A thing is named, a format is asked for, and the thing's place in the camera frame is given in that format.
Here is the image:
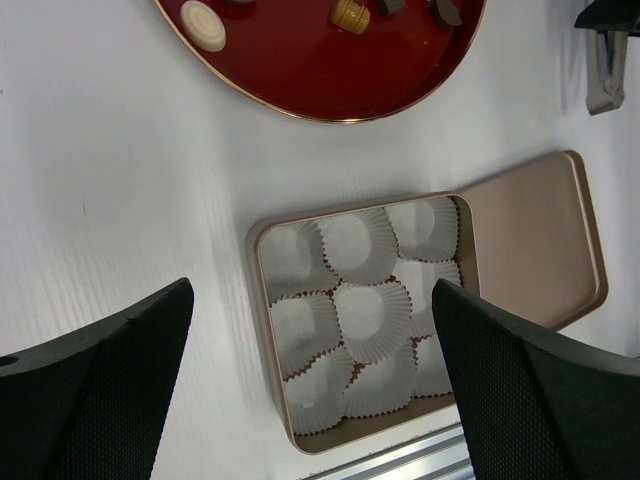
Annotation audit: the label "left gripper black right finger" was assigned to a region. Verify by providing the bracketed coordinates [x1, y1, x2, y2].
[432, 280, 639, 479]

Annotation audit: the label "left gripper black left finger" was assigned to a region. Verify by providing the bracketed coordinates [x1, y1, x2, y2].
[1, 278, 194, 479]

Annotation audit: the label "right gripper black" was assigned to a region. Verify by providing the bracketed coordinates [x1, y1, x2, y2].
[574, 0, 640, 35]

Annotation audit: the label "metal tongs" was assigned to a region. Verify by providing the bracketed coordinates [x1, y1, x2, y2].
[586, 30, 628, 116]

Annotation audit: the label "caramel cube chocolate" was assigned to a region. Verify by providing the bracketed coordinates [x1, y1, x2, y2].
[430, 0, 463, 28]

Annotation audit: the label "tan barrel chocolate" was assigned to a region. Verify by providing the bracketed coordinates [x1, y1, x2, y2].
[329, 0, 371, 35]

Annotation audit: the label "white oval chocolate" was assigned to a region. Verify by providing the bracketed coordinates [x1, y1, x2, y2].
[180, 1, 226, 52]

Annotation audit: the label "white paper cup bottom right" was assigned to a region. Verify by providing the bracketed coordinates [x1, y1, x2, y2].
[413, 335, 453, 398]

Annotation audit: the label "white paper cup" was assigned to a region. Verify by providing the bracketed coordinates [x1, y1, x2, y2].
[270, 292, 342, 379]
[413, 335, 453, 398]
[318, 208, 398, 285]
[344, 342, 417, 418]
[385, 196, 459, 262]
[259, 221, 339, 302]
[392, 260, 462, 337]
[285, 346, 355, 436]
[333, 282, 411, 364]

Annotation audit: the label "gold tin lid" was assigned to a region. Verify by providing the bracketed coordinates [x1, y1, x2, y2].
[461, 150, 609, 330]

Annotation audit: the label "white paper cup bottom middle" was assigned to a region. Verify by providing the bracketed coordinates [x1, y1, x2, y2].
[344, 342, 417, 418]

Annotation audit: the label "white paper cup middle right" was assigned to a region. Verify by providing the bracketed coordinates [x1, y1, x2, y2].
[392, 260, 462, 337]

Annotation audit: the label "white paper cup centre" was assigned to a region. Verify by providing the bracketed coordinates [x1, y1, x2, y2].
[333, 282, 411, 364]

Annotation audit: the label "white paper cup top right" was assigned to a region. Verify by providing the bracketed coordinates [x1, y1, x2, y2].
[385, 196, 459, 262]

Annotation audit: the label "white paper cup bottom left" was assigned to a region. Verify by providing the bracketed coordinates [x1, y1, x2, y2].
[285, 346, 355, 436]

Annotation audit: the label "gold square tin box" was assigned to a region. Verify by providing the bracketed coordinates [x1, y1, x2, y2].
[247, 193, 479, 455]

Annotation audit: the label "white paper cup middle left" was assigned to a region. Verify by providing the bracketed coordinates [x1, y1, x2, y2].
[270, 292, 342, 379]

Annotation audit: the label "white paper cup top middle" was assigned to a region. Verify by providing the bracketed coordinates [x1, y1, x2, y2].
[318, 208, 398, 285]

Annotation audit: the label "white paper cup top left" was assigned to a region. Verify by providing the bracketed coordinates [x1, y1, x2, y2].
[259, 221, 339, 302]

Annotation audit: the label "round red tray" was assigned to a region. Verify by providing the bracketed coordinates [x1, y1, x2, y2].
[156, 0, 486, 123]

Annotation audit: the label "aluminium rail front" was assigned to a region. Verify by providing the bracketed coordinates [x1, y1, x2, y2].
[308, 423, 475, 479]

